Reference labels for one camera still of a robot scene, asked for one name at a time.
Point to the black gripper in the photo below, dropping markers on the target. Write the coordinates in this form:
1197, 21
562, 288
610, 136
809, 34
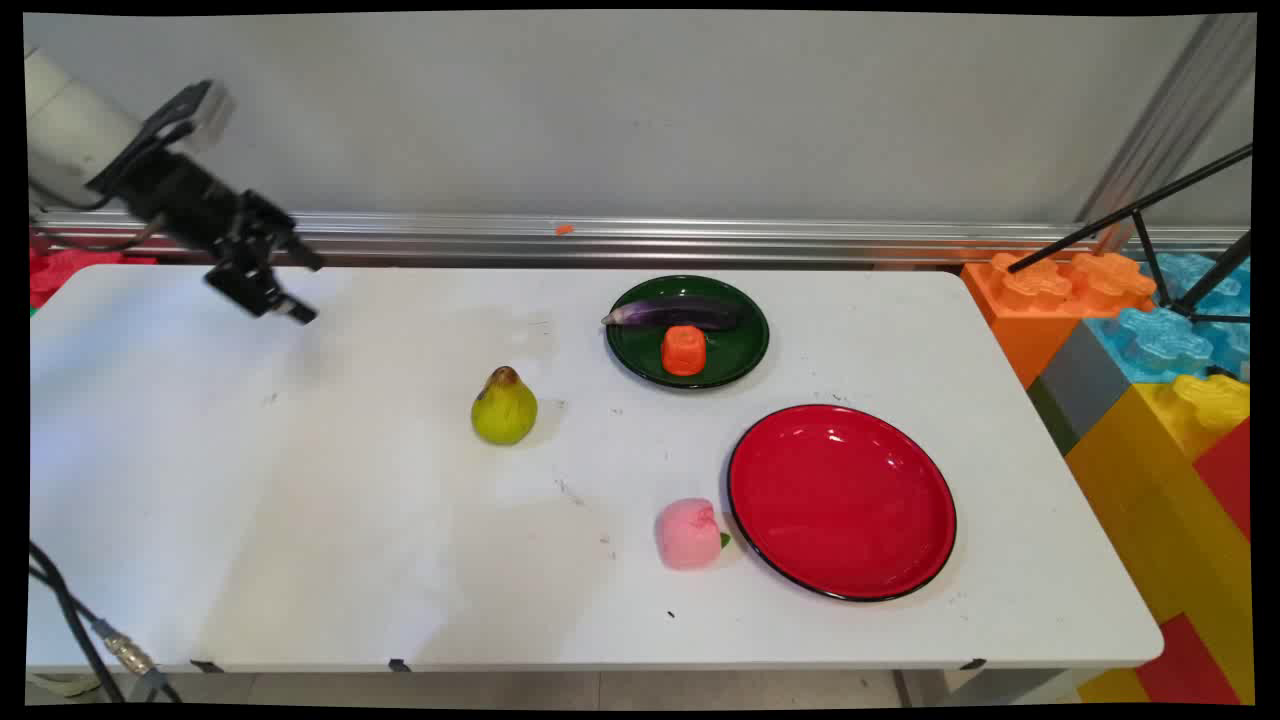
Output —
185, 200

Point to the purple toy eggplant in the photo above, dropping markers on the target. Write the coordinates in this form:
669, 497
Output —
680, 313

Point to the yellow-green toy pear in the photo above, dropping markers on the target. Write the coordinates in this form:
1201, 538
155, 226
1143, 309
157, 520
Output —
504, 410

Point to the orange toy fruit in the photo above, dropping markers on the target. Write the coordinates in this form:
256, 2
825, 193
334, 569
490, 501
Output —
684, 351

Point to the dark green plate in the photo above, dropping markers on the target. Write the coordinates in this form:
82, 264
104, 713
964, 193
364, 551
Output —
735, 345

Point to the pink toy peach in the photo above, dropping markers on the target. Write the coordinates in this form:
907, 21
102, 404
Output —
686, 535

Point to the red plate with black rim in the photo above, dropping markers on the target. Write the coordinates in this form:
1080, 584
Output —
840, 500

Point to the orange giant building block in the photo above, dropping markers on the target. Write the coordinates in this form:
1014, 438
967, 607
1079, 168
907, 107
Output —
1040, 300

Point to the grey giant building block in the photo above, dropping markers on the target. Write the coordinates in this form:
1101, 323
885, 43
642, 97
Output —
1085, 385

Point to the black tripod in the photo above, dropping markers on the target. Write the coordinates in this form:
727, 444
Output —
1150, 215

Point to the blue giant building block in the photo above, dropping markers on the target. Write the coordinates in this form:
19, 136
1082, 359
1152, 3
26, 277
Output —
1165, 340

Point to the yellow giant building block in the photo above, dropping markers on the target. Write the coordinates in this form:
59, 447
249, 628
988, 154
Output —
1160, 500

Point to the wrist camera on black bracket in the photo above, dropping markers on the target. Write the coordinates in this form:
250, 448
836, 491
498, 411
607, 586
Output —
195, 108

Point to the horizontal aluminium rail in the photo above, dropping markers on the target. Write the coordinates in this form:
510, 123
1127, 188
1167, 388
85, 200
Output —
700, 240

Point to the slanted aluminium post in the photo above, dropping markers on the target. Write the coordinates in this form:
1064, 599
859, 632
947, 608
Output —
1170, 120

